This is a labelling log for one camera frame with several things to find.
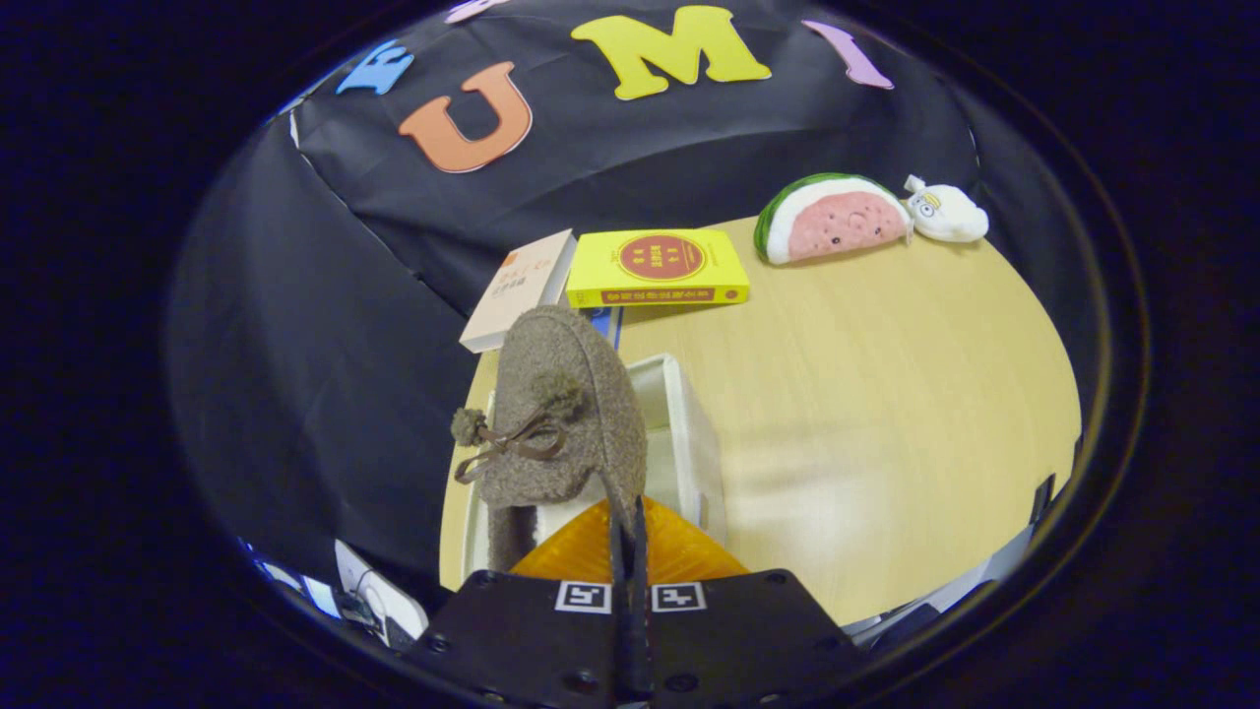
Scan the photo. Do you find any brown fuzzy shoe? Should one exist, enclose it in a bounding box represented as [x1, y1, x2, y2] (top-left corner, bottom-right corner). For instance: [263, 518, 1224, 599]
[451, 303, 651, 574]

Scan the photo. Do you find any white plush toy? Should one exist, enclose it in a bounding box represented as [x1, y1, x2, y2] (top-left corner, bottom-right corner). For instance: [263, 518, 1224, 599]
[904, 174, 990, 244]

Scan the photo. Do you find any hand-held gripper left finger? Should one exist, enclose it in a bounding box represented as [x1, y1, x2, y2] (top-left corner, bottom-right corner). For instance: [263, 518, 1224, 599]
[399, 495, 633, 708]

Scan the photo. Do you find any white electronic device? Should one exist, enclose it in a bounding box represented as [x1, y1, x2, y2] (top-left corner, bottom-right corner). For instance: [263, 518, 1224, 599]
[333, 539, 430, 651]

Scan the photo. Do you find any cream fabric storage box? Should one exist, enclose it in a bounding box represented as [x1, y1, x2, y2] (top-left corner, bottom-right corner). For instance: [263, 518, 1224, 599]
[461, 353, 729, 592]

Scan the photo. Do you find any black backdrop cloth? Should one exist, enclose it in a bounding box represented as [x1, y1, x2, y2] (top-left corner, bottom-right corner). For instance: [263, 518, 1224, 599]
[165, 0, 1103, 612]

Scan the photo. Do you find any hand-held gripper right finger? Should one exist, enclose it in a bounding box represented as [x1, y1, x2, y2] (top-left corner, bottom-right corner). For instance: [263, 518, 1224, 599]
[630, 494, 869, 708]

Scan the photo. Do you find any watermelon slice plush toy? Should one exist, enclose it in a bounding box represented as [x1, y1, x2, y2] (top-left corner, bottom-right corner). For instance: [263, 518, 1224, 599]
[753, 173, 914, 266]

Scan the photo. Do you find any beige book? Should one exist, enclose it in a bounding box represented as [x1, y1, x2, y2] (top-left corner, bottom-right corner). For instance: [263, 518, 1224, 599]
[459, 228, 579, 355]

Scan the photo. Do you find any yellow book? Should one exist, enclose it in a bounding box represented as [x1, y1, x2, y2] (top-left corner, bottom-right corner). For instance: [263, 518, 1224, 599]
[565, 227, 751, 309]

